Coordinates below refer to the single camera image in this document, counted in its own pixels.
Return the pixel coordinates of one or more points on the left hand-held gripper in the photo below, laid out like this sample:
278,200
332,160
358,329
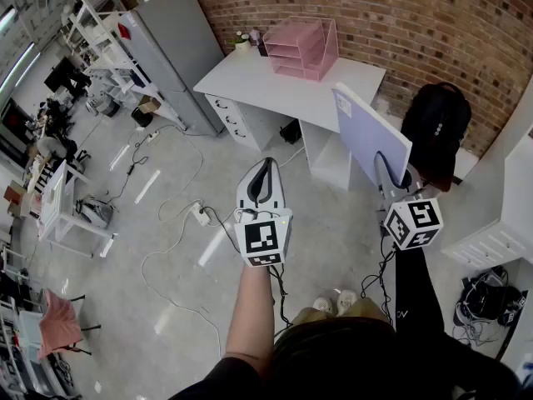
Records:
262,240

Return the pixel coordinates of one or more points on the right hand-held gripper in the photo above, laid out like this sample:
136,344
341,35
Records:
412,223

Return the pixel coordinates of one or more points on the lavender folder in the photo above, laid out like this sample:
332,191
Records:
370,136

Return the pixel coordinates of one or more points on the pink desk tray organizer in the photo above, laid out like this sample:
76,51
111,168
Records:
300,52

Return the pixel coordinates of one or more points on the person's left forearm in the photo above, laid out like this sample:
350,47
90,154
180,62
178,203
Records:
250,306

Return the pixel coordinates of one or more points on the person's right forearm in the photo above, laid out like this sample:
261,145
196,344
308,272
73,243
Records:
416,290

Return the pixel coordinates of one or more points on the black backpack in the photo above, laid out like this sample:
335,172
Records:
437,131

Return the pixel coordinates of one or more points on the small black bag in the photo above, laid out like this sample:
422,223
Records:
290,131

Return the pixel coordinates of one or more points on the white desk with drawers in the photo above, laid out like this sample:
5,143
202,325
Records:
250,81

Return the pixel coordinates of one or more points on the person's left white shoe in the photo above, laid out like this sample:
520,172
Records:
322,305

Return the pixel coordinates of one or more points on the person's white shoe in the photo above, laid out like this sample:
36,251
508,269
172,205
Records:
346,300
322,305

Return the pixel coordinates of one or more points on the person's khaki trousers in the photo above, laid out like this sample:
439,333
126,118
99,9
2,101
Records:
366,306

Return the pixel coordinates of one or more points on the person's right white shoe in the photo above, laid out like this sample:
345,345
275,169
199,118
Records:
346,300

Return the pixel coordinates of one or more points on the black waste bin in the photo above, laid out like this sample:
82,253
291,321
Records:
142,117

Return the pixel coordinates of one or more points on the brown cardboard box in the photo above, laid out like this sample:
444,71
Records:
149,104

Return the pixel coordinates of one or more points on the black box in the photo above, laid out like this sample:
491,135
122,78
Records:
262,49

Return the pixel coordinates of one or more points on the potted plant with white flowers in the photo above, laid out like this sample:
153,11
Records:
242,45

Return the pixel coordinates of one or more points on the lavender flower bouquet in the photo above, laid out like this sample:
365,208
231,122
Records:
254,35

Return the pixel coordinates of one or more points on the grey bag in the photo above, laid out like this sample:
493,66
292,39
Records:
98,213

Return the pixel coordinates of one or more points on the grey striped round container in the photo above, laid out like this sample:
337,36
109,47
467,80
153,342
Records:
102,106

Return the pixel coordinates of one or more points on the person's black shirt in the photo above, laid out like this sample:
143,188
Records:
354,361

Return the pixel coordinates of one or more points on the small white table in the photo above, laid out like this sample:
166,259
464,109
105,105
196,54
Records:
52,206

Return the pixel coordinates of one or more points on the red cloth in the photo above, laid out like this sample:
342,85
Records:
123,31

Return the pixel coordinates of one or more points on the black monitor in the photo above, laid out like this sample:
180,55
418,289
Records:
60,75

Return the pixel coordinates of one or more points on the white metal shelving unit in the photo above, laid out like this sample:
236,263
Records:
96,23

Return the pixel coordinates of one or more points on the chair with pink cloth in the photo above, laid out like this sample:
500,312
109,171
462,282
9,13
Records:
58,327

